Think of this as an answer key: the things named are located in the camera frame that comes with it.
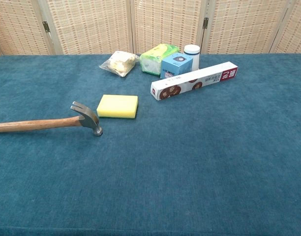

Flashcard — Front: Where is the wooden handle claw hammer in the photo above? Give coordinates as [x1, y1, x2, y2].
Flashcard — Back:
[0, 101, 104, 137]

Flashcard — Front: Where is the yellow green sponge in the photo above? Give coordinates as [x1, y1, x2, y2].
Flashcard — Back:
[96, 94, 139, 119]

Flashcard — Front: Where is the blue table cloth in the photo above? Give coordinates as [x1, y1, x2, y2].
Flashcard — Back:
[0, 53, 301, 236]

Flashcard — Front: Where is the long white cling film box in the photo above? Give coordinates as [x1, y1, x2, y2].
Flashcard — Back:
[150, 61, 239, 103]

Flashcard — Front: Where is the light blue square box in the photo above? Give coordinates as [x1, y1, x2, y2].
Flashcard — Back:
[160, 52, 193, 80]

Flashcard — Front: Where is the green yellow tissue pack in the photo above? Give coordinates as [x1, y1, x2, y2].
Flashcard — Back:
[139, 43, 180, 76]

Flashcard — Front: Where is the clear plastic snack bag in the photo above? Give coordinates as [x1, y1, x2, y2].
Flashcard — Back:
[99, 50, 141, 78]

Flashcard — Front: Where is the white cylindrical bottle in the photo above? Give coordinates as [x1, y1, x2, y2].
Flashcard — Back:
[183, 44, 201, 71]

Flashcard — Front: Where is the woven bamboo folding screen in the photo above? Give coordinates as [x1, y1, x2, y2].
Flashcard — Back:
[0, 0, 301, 58]

